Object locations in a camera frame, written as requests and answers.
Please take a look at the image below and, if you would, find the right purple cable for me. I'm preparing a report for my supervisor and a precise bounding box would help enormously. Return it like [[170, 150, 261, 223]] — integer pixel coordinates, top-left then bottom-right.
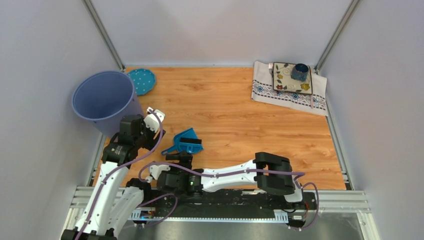
[[138, 161, 321, 231]]

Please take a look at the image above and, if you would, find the square floral plate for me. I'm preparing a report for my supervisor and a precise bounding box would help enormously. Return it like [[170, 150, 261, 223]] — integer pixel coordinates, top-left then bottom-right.
[[270, 62, 313, 95]]

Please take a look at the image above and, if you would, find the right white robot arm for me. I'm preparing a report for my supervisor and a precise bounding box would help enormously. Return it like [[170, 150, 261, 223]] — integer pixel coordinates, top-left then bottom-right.
[[148, 152, 306, 210]]

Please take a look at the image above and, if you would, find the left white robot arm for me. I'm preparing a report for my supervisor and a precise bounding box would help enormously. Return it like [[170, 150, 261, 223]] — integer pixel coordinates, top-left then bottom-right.
[[60, 108, 166, 240]]

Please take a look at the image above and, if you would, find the purple cable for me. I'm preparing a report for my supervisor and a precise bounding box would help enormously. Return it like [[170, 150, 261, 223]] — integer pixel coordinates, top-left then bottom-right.
[[138, 161, 321, 231], [74, 110, 180, 240]]

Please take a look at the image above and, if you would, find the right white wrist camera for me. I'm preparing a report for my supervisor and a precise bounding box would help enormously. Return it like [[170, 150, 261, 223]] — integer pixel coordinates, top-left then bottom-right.
[[145, 164, 171, 183]]

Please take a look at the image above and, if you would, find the blue hand brush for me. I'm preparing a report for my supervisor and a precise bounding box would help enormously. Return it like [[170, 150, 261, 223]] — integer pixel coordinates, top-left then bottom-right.
[[179, 137, 202, 146]]

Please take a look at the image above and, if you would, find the teal polka dot plate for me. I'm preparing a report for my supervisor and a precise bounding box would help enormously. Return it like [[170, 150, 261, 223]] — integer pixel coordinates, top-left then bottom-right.
[[127, 68, 156, 96]]

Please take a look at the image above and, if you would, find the white patterned cloth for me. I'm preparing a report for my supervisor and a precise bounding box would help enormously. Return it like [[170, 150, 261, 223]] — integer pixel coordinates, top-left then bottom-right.
[[251, 61, 328, 117]]

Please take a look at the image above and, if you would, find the lavender plastic waste bin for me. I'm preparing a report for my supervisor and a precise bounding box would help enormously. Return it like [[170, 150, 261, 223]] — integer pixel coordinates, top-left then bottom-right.
[[71, 71, 143, 138]]

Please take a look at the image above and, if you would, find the dark blue mug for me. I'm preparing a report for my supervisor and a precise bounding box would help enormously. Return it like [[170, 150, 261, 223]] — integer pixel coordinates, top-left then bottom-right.
[[290, 63, 310, 82]]

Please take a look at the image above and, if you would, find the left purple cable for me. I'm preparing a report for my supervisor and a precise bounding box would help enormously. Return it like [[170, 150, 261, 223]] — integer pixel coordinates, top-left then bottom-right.
[[74, 110, 180, 240]]

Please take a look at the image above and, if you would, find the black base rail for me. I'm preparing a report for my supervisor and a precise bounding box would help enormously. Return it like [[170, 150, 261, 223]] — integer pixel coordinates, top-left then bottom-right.
[[129, 189, 318, 224]]

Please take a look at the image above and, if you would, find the blue plastic dustpan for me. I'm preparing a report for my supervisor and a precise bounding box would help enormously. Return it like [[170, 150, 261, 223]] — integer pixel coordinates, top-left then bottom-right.
[[161, 128, 204, 156]]

